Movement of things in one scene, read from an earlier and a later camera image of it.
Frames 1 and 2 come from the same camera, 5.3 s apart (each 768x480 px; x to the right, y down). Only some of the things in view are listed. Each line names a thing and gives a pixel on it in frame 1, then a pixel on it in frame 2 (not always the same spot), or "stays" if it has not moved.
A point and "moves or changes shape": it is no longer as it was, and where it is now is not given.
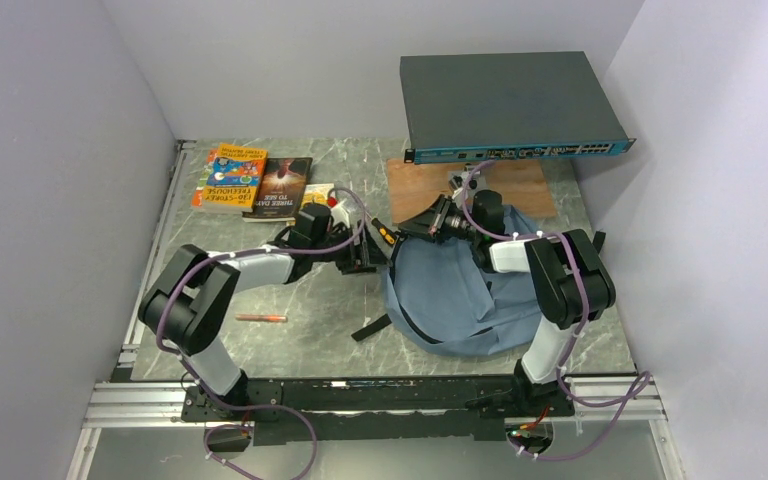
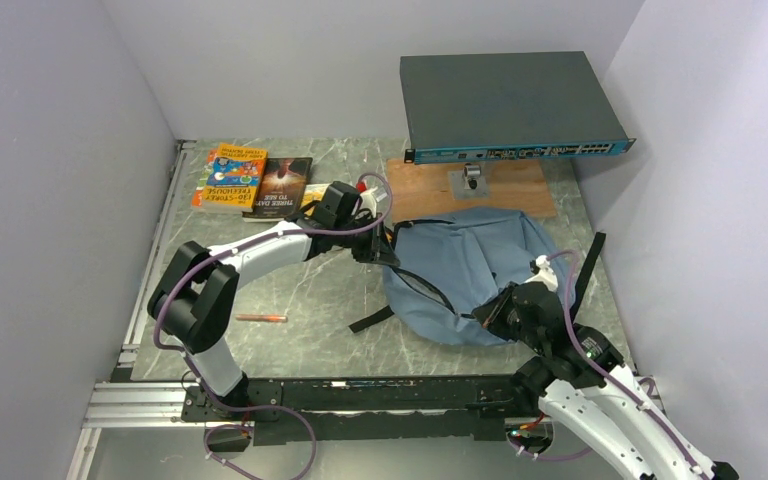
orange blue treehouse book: [234, 179] stays
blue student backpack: [450, 302] moves or changes shape
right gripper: [430, 223] -> [490, 313]
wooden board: [522, 185] stays
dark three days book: [281, 192] stays
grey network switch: [470, 107] stays
